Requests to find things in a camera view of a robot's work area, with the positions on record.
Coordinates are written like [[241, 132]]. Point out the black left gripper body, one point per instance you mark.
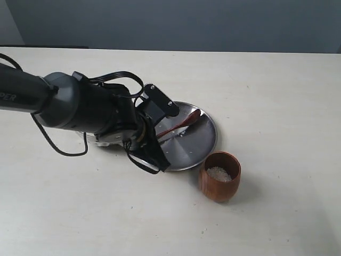
[[124, 113]]

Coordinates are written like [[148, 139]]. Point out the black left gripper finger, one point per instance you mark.
[[147, 154], [162, 101]]

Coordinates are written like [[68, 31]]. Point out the dark red wooden spoon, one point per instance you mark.
[[191, 119]]

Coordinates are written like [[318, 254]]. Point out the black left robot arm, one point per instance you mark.
[[59, 100]]

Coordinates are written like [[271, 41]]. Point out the steel bowl of rice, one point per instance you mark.
[[107, 140]]

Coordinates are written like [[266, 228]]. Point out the round steel plate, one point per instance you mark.
[[188, 146]]

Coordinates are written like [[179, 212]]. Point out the brown wooden cup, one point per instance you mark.
[[219, 176]]

